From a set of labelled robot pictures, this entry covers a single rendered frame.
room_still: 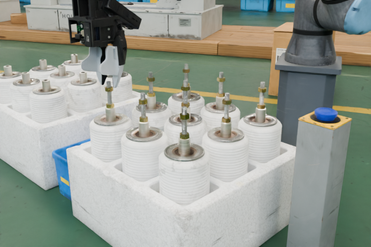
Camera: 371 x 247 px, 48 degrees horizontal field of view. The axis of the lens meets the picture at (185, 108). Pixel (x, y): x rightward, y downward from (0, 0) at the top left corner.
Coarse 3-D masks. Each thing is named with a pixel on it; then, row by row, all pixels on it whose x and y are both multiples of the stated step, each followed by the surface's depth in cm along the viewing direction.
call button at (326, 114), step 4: (320, 108) 77; (324, 108) 77; (328, 108) 77; (316, 112) 75; (320, 112) 75; (324, 112) 75; (328, 112) 75; (332, 112) 75; (336, 112) 75; (316, 116) 76; (320, 116) 75; (324, 116) 74; (328, 116) 74; (332, 116) 74; (336, 116) 75; (324, 120) 75; (328, 120) 75; (332, 120) 75
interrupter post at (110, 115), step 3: (105, 108) 92; (111, 108) 92; (114, 108) 92; (105, 111) 92; (108, 111) 92; (111, 111) 92; (114, 111) 92; (105, 114) 92; (108, 114) 92; (111, 114) 92; (114, 114) 92; (108, 117) 92; (111, 117) 92; (114, 117) 92; (108, 120) 92; (111, 120) 92; (114, 120) 93
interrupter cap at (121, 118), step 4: (96, 116) 94; (100, 116) 95; (104, 116) 95; (116, 116) 95; (120, 116) 95; (124, 116) 95; (96, 120) 92; (100, 120) 92; (104, 120) 93; (116, 120) 93; (120, 120) 92; (124, 120) 92; (100, 124) 90; (104, 124) 90; (108, 124) 90; (112, 124) 90; (116, 124) 90; (120, 124) 91
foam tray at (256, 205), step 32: (96, 160) 90; (288, 160) 90; (96, 192) 90; (128, 192) 80; (224, 192) 77; (256, 192) 84; (288, 192) 94; (96, 224) 93; (128, 224) 83; (160, 224) 75; (192, 224) 72; (224, 224) 79; (256, 224) 87
